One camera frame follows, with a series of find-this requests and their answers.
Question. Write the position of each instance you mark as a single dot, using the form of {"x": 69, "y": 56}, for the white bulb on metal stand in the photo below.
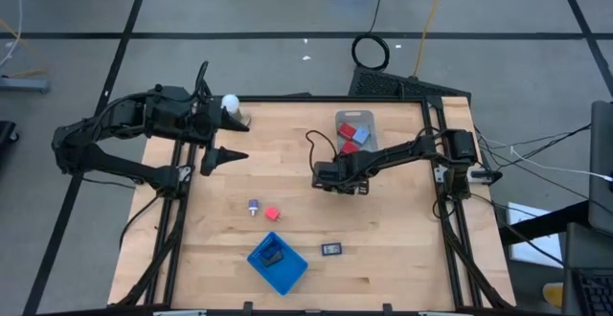
{"x": 230, "y": 102}

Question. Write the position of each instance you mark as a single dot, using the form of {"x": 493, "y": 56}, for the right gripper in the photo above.
{"x": 335, "y": 177}

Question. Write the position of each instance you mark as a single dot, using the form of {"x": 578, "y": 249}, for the grey monitor back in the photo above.
{"x": 601, "y": 163}

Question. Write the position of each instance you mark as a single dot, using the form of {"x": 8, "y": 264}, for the grey plastic bin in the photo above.
{"x": 354, "y": 115}

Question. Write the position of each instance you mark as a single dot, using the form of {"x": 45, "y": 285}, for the dark blue digital clock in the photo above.
{"x": 331, "y": 249}

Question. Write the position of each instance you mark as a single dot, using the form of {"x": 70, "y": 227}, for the black beam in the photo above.
{"x": 546, "y": 220}

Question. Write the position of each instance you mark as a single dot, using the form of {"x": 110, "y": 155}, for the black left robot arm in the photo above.
{"x": 110, "y": 163}

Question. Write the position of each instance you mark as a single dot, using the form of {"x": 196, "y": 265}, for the black caster base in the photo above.
{"x": 7, "y": 131}

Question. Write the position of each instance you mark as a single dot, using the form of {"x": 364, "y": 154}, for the purple wall charger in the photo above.
{"x": 253, "y": 205}

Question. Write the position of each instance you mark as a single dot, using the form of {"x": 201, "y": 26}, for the grey floor base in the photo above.
{"x": 24, "y": 84}

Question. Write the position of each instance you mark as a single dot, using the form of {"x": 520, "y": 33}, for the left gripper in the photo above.
{"x": 206, "y": 119}

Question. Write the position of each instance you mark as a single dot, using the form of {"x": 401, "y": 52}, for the light blue wall charger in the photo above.
{"x": 361, "y": 135}

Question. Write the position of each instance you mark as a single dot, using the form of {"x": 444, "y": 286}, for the black perforated panel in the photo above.
{"x": 383, "y": 83}

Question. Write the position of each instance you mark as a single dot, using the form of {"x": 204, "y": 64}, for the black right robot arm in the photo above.
{"x": 402, "y": 152}

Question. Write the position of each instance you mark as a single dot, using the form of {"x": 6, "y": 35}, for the white paper sheet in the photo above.
{"x": 527, "y": 254}

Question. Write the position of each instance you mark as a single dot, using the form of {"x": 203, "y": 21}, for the pink wall charger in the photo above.
{"x": 272, "y": 213}

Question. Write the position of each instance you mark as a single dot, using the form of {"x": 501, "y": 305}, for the blue slotted plastic basket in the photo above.
{"x": 287, "y": 270}

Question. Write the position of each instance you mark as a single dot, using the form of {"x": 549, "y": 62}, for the yellow object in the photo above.
{"x": 554, "y": 296}

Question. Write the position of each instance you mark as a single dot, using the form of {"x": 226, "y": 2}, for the black keyboard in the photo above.
{"x": 596, "y": 294}

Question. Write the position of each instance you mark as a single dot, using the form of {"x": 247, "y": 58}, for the large red wall charger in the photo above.
{"x": 347, "y": 130}

